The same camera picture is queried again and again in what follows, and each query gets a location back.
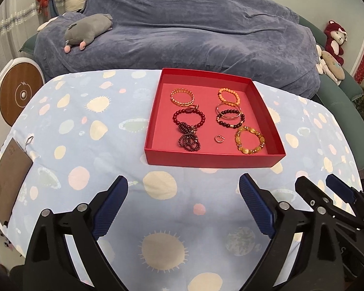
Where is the rose gold hoop earring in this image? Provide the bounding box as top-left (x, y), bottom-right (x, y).
top-left (214, 135), bottom-right (225, 143)

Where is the round white wooden device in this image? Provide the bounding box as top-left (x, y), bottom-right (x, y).
top-left (0, 57), bottom-right (45, 149)

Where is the small purple bead strand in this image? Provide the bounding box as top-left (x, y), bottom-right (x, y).
top-left (178, 122), bottom-right (200, 152)

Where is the beige cushion plush toy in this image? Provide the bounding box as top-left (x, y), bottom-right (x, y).
top-left (316, 44), bottom-right (345, 85)

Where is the grey mouse plush toy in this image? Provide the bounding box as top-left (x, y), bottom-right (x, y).
top-left (64, 14), bottom-right (113, 54)

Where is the gold chain bracelet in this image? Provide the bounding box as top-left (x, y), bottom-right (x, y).
top-left (169, 87), bottom-right (196, 106)

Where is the red shallow cardboard tray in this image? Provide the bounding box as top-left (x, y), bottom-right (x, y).
top-left (144, 68), bottom-right (286, 168)

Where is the yellow green stone bracelet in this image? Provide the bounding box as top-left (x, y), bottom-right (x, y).
top-left (234, 125), bottom-right (266, 156)

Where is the orange yellow bead bracelet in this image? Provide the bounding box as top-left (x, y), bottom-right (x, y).
top-left (217, 87), bottom-right (241, 105)

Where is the dark bead bracelet gold accent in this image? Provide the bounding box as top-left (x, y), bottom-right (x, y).
top-left (216, 109), bottom-right (245, 129)

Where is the light blue patterned tablecloth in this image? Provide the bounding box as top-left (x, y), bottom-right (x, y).
top-left (0, 70), bottom-right (361, 290)

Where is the white sheer curtain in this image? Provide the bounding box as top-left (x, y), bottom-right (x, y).
top-left (0, 0), bottom-right (44, 72)

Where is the green bed frame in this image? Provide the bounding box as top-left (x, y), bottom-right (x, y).
top-left (298, 14), bottom-right (364, 172)

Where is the dark red bead bracelet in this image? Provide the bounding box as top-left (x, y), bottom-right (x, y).
top-left (173, 107), bottom-right (207, 129)

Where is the brown cardboard tag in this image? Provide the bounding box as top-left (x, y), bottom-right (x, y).
top-left (0, 138), bottom-right (33, 226)

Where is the blue grey bed blanket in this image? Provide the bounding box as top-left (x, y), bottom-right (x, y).
top-left (33, 0), bottom-right (320, 98)

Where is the red monkey plush toy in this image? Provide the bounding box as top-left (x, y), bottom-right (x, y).
top-left (324, 20), bottom-right (347, 66)

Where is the thin rose gold bangle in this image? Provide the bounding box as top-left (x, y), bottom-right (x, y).
top-left (215, 103), bottom-right (242, 120)

